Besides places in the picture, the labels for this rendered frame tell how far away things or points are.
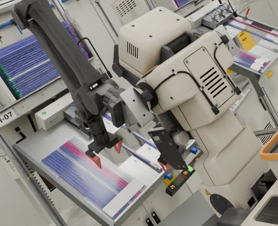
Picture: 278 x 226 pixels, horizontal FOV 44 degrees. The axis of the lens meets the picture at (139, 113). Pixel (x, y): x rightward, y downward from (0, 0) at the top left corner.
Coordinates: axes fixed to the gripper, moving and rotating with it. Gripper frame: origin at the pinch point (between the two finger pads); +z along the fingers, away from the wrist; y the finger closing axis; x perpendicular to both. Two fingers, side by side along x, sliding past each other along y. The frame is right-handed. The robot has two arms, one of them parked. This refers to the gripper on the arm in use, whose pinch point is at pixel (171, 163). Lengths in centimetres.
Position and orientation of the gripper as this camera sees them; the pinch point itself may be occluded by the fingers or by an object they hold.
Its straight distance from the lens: 162.7
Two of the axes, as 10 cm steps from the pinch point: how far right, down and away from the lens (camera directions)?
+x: 7.7, 4.2, -4.8
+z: 0.1, 7.4, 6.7
